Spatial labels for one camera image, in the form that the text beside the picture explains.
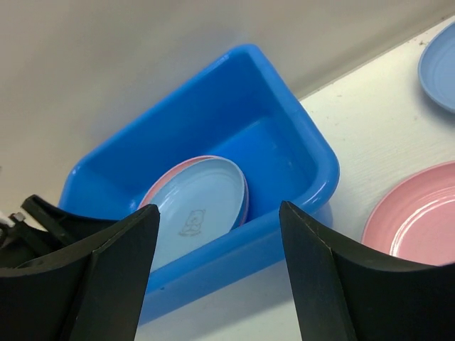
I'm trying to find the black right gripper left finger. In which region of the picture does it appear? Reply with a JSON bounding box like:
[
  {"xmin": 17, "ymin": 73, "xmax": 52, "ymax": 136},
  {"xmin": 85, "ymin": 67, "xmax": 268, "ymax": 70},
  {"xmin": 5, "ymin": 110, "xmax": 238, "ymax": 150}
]
[{"xmin": 1, "ymin": 205, "xmax": 159, "ymax": 340}]

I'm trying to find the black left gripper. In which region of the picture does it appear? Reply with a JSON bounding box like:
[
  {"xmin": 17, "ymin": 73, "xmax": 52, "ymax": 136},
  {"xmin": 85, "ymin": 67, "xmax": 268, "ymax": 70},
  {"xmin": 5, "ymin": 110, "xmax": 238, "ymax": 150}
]
[{"xmin": 1, "ymin": 195, "xmax": 116, "ymax": 269}]

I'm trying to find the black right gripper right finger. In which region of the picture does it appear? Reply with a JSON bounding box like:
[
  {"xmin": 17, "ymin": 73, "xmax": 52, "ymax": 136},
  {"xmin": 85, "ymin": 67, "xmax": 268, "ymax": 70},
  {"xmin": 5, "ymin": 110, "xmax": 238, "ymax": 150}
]
[{"xmin": 279, "ymin": 201, "xmax": 454, "ymax": 340}]

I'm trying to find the pink plate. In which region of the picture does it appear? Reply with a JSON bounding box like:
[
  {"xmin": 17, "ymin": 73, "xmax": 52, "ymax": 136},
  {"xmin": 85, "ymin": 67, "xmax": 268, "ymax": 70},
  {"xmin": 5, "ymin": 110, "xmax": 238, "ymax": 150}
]
[
  {"xmin": 138, "ymin": 156, "xmax": 249, "ymax": 235},
  {"xmin": 362, "ymin": 161, "xmax": 454, "ymax": 266}
]

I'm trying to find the blue plate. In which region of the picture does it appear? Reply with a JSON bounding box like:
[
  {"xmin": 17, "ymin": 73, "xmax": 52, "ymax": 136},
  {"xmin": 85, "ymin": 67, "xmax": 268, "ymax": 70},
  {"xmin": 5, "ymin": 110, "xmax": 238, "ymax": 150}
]
[
  {"xmin": 139, "ymin": 156, "xmax": 249, "ymax": 271},
  {"xmin": 418, "ymin": 22, "xmax": 454, "ymax": 114}
]

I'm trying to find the blue plastic bin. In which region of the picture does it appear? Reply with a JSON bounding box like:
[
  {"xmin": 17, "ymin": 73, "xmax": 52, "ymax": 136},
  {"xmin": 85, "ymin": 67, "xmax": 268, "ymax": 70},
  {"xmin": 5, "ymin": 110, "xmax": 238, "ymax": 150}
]
[{"xmin": 59, "ymin": 45, "xmax": 340, "ymax": 323}]

